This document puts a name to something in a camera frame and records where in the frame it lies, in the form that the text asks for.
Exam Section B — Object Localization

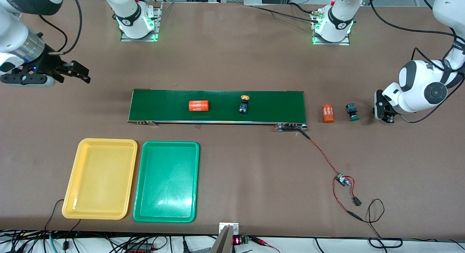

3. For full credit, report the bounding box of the green cap push button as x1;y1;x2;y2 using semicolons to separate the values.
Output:
345;104;359;121

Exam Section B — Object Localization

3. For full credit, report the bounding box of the orange 4680 cylinder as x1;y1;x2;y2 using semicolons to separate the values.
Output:
189;100;211;112
322;104;335;123

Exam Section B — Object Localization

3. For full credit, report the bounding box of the yellow cap push button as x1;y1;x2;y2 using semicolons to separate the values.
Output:
239;95;251;115

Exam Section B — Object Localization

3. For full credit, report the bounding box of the yellow plastic tray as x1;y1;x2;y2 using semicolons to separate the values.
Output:
62;138;138;220

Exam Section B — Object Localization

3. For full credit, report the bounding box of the green belt conveyor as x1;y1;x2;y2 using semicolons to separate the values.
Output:
127;89;308;132

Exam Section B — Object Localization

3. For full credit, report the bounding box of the green plastic tray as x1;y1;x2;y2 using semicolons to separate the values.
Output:
133;141;200;223

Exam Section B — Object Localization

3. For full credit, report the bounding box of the red clip lead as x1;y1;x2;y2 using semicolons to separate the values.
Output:
252;237;281;253

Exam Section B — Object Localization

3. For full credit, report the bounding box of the black power strip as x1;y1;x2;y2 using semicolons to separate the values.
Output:
125;242;155;253

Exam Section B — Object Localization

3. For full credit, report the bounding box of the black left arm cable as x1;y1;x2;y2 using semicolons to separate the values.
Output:
367;0;465;123

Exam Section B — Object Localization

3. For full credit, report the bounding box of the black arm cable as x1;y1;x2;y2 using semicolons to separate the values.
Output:
367;0;465;123
38;0;83;55

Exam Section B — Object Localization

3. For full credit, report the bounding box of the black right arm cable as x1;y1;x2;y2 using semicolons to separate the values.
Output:
38;0;83;55

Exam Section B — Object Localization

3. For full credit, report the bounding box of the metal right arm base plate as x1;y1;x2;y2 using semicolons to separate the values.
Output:
121;1;162;42

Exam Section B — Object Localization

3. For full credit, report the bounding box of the red black conveyor power cable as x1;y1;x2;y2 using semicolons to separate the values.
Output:
300;130;342;178

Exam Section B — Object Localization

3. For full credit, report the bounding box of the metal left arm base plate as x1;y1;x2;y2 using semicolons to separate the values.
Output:
312;9;351;45

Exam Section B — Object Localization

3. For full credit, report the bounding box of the thin black looped cable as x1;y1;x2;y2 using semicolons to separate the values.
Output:
368;198;404;249

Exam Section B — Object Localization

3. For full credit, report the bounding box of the red black lead wire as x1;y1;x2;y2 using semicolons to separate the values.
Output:
332;176;364;221

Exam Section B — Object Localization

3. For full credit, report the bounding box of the black braided cable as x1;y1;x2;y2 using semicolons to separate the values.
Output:
251;5;316;23

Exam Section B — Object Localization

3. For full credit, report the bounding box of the aluminium stand bracket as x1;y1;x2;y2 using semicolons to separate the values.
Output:
219;222;239;253

